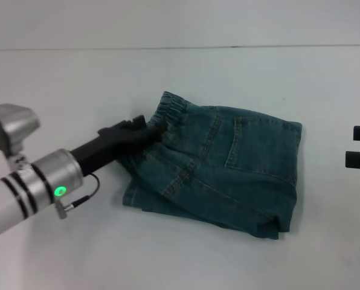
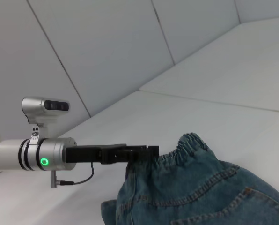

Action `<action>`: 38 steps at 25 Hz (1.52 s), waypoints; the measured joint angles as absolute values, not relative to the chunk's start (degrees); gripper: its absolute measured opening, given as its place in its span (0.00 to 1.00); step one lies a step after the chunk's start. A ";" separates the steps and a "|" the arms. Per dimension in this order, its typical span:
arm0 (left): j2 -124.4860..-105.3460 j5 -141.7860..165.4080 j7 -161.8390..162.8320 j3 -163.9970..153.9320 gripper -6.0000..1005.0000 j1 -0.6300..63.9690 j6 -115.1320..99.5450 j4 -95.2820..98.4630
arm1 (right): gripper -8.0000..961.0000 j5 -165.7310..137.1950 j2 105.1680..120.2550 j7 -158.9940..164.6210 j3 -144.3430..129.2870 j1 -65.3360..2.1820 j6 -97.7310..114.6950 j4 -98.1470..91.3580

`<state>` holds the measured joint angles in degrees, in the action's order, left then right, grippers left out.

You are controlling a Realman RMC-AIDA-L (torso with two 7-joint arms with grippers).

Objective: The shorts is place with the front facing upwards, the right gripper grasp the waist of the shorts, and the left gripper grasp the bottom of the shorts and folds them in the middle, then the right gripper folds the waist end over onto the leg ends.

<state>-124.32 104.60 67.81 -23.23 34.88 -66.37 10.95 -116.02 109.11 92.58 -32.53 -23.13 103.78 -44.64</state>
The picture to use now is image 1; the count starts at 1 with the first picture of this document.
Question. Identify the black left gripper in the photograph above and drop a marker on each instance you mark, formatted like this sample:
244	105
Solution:
107	148

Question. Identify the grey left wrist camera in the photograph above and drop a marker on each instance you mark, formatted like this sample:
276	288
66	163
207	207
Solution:
14	124

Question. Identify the blue denim shorts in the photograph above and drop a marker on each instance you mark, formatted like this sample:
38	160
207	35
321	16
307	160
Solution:
228	181

